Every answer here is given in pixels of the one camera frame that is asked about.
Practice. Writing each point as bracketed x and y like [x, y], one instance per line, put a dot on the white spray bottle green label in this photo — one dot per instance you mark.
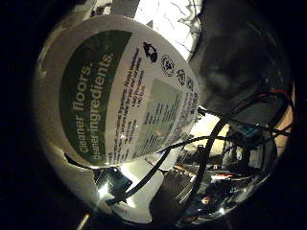
[105, 96]

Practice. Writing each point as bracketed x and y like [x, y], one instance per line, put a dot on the teal aluminium frame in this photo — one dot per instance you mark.
[247, 130]

